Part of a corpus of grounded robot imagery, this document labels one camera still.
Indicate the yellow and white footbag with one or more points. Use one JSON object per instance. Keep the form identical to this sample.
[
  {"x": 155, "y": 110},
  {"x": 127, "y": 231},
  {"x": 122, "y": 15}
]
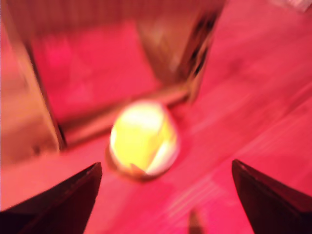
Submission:
[{"x": 143, "y": 141}]

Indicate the cardboard dice tower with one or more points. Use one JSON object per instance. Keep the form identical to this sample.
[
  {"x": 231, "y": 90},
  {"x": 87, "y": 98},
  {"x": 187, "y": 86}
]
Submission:
[{"x": 22, "y": 109}]

